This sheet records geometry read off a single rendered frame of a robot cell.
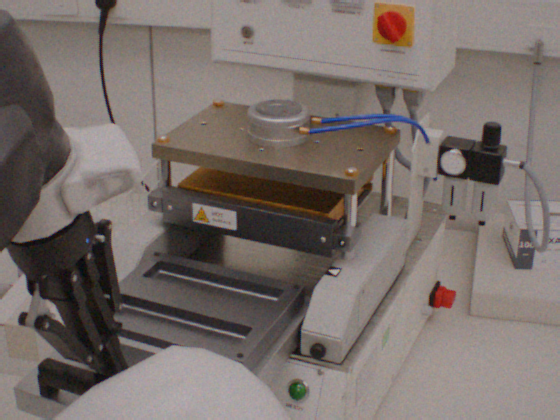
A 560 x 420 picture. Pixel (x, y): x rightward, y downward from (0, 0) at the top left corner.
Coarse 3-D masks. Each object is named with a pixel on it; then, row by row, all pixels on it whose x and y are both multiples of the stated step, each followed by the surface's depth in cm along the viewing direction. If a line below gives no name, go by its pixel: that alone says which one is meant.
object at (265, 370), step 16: (304, 304) 105; (288, 336) 99; (128, 352) 91; (144, 352) 90; (272, 352) 96; (288, 352) 100; (256, 368) 94; (272, 368) 96; (16, 384) 90; (32, 384) 90; (16, 400) 91; (32, 400) 89; (48, 400) 88; (64, 400) 88; (48, 416) 89
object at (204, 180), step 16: (192, 176) 116; (208, 176) 116; (224, 176) 116; (240, 176) 116; (208, 192) 112; (224, 192) 112; (240, 192) 112; (256, 192) 112; (272, 192) 112; (288, 192) 112; (304, 192) 112; (320, 192) 112; (336, 192) 112; (368, 192) 120; (288, 208) 108; (304, 208) 108; (320, 208) 108; (336, 208) 109
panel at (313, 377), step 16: (288, 368) 103; (304, 368) 102; (320, 368) 102; (272, 384) 104; (288, 384) 103; (304, 384) 102; (320, 384) 102; (288, 400) 103; (304, 400) 102; (320, 400) 102; (304, 416) 102
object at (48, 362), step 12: (48, 360) 88; (48, 372) 87; (60, 372) 86; (72, 372) 86; (84, 372) 86; (48, 384) 87; (60, 384) 86; (72, 384) 86; (84, 384) 85; (96, 384) 85; (48, 396) 88
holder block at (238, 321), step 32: (160, 256) 110; (128, 288) 103; (160, 288) 103; (192, 288) 106; (224, 288) 106; (256, 288) 105; (288, 288) 103; (128, 320) 97; (160, 320) 100; (192, 320) 99; (224, 320) 97; (256, 320) 97; (288, 320) 101; (224, 352) 92; (256, 352) 94
